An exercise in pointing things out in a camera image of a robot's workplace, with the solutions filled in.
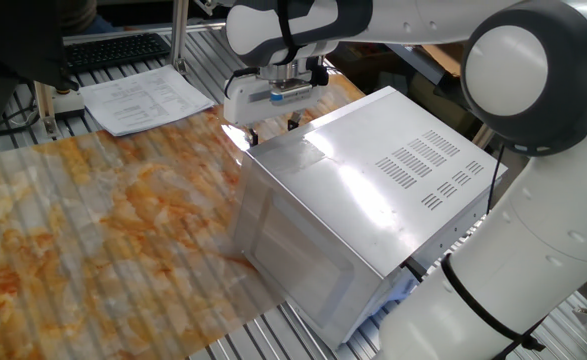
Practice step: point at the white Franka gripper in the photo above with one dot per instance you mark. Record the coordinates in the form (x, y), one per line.
(245, 102)

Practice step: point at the silver microwave oven body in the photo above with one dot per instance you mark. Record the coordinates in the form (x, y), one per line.
(363, 190)

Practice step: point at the white printed paper sheet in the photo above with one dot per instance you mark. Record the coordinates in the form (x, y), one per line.
(143, 100)

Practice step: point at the black computer keyboard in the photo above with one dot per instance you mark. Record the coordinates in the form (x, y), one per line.
(115, 50)

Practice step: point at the brown cardboard box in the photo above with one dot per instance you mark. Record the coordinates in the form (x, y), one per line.
(443, 57)

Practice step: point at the orange marble pattern mat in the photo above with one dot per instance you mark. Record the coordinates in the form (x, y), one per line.
(98, 225)

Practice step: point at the white base block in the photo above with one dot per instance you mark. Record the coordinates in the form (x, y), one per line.
(69, 104)

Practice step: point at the beige table leg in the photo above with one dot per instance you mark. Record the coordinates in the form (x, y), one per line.
(483, 136)

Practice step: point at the person in dark clothes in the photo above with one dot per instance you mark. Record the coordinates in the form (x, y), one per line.
(80, 15)

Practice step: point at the black monitor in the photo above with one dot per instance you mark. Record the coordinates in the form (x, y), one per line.
(13, 40)

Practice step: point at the silver wrist mount bracket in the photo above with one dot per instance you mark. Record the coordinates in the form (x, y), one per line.
(290, 95)

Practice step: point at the aluminium profile upright post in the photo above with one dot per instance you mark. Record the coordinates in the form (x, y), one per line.
(179, 35)

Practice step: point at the aluminium profile horizontal rail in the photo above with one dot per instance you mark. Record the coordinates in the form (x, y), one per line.
(123, 32)

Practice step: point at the short aluminium profile post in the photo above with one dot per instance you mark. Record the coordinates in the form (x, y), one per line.
(45, 110)

